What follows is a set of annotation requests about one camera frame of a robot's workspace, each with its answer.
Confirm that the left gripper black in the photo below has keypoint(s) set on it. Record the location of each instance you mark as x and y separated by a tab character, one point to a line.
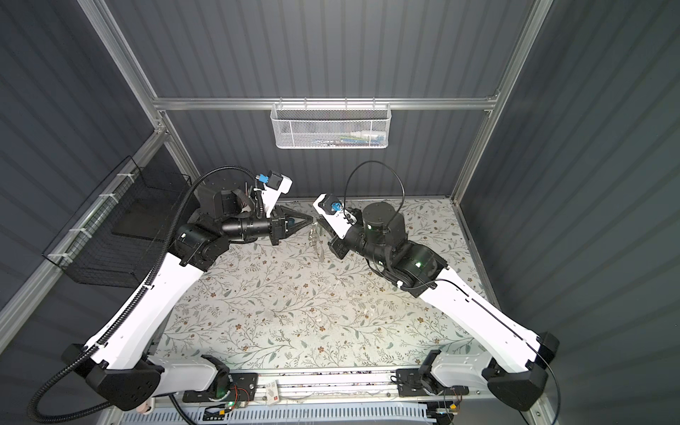
280	226

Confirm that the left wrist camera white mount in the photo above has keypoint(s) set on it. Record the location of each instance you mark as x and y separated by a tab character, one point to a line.
268	190

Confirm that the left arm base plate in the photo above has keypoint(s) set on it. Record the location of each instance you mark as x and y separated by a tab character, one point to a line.
226	388

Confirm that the silver metal key holder plate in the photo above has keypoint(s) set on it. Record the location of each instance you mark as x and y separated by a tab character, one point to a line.
315	241

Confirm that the white ribbed cable duct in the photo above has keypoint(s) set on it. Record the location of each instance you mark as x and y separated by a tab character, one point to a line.
344	413

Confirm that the small white tag device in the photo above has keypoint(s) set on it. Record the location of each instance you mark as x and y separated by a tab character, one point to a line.
273	395

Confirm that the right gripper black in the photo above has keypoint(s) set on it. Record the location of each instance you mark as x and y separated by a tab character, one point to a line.
336	244

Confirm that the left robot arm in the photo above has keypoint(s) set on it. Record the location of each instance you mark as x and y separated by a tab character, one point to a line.
122	371

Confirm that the black wire basket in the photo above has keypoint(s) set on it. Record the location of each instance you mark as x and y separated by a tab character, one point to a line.
114	239

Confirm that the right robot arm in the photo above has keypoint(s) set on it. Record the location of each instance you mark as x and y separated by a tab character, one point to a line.
515	367

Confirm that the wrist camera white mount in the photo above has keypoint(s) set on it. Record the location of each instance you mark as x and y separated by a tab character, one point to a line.
268	190
333	216

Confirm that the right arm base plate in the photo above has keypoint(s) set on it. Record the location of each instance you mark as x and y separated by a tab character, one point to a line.
411	383

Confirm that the white wire mesh basket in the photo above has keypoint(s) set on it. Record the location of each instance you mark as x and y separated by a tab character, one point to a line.
331	129

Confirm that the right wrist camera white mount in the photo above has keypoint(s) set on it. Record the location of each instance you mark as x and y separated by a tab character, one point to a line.
333	216

